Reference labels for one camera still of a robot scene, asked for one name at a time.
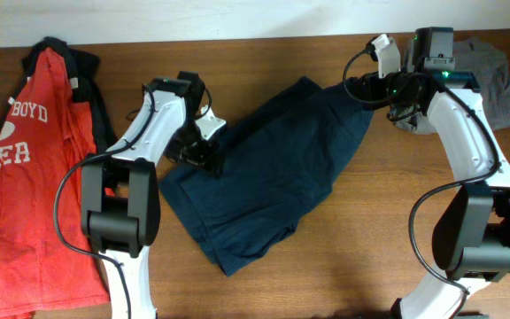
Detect red printed t-shirt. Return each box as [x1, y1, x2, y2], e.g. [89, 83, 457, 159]
[0, 46, 117, 319]

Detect dark teal shorts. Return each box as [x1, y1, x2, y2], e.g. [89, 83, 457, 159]
[159, 77, 373, 276]

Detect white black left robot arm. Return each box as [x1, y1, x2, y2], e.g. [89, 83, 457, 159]
[81, 71, 226, 318]

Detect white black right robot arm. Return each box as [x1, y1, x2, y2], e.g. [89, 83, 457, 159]
[343, 27, 510, 318]

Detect black garment with white trim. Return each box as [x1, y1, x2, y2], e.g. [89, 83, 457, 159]
[0, 35, 119, 311]

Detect folded grey garment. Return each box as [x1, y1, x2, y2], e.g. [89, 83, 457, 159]
[387, 37, 510, 135]

